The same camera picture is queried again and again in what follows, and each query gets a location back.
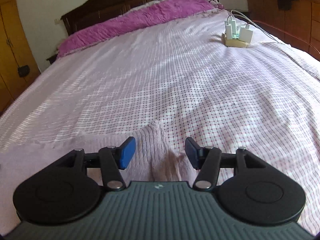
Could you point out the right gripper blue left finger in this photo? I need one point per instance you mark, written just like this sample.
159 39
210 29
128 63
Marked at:
110 160

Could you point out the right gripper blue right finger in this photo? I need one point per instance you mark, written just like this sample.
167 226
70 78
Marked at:
207 160

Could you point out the lilac knitted cardigan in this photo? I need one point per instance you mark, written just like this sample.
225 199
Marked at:
154 160

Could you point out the pink checked bed sheet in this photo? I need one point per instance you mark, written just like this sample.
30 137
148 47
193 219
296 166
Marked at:
162 84

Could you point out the dark wooden nightstand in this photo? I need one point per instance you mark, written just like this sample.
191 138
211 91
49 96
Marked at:
52 59

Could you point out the beige power strip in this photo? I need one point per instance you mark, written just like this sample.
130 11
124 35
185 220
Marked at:
235 43

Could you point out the small black hanging bag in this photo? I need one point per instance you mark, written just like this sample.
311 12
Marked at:
23 71

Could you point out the white charger plug right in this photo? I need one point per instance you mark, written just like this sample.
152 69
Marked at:
245 34

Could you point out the white charger plug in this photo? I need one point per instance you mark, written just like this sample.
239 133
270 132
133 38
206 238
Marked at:
230 29
245 34

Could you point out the yellow wooden wardrobe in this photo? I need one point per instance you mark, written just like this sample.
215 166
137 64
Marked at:
15 52

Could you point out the magenta crinkled pillow cover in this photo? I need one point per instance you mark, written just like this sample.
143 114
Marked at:
159 13

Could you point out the wooden dresser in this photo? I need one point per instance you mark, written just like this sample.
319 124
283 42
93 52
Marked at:
298 26

